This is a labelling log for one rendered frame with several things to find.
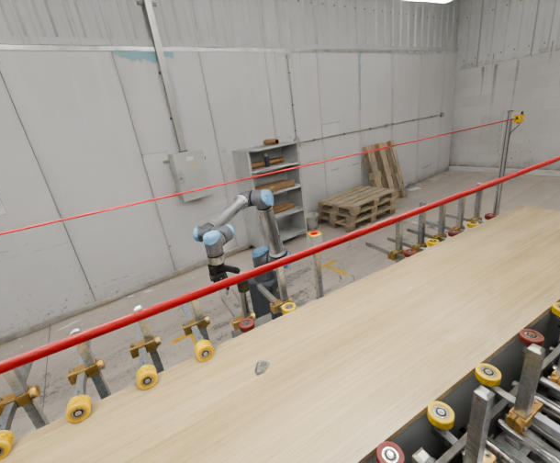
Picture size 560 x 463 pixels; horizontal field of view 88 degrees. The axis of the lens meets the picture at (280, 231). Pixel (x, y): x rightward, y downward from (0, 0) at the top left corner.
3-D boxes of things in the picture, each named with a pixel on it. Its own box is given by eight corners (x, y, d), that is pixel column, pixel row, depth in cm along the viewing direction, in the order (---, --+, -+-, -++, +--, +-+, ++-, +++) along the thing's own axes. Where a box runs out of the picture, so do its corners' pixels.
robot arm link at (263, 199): (275, 259, 260) (253, 186, 217) (294, 260, 254) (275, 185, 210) (270, 272, 249) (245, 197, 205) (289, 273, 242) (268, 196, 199)
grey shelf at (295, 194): (249, 247, 477) (231, 151, 422) (292, 231, 522) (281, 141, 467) (263, 255, 442) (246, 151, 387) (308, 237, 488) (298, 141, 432)
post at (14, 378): (52, 446, 134) (4, 367, 117) (61, 442, 136) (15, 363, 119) (50, 453, 131) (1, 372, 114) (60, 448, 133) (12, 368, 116)
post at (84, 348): (107, 407, 142) (70, 327, 125) (116, 403, 144) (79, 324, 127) (107, 412, 139) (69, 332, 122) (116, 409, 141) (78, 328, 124)
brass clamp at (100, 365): (72, 377, 132) (68, 368, 130) (106, 363, 138) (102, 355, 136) (71, 386, 127) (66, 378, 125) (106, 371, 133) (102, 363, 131)
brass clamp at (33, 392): (3, 406, 122) (-3, 397, 120) (41, 389, 127) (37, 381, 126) (-2, 417, 117) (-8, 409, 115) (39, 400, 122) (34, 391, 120)
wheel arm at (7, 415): (26, 362, 144) (23, 356, 143) (35, 358, 146) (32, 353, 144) (-8, 452, 102) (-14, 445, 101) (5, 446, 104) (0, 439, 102)
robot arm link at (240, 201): (240, 188, 221) (188, 229, 165) (254, 187, 216) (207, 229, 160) (243, 202, 226) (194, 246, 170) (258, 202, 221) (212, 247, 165)
